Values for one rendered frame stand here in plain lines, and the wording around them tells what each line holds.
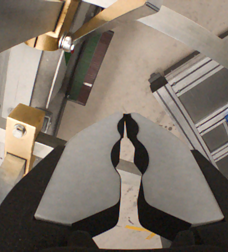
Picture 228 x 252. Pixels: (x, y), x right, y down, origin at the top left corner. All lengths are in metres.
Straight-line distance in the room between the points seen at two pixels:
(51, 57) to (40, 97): 0.10
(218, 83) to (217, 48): 0.80
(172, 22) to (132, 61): 0.90
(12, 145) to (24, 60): 0.26
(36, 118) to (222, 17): 1.11
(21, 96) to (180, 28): 0.45
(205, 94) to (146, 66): 0.36
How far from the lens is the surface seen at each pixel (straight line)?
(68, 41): 0.25
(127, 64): 1.14
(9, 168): 0.34
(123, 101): 1.22
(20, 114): 0.33
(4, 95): 0.61
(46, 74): 0.44
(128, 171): 0.36
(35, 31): 0.18
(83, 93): 0.44
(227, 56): 0.28
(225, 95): 1.11
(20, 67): 0.56
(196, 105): 1.07
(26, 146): 0.34
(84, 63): 0.42
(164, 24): 0.25
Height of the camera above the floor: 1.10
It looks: 59 degrees down
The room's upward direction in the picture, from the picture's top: 178 degrees counter-clockwise
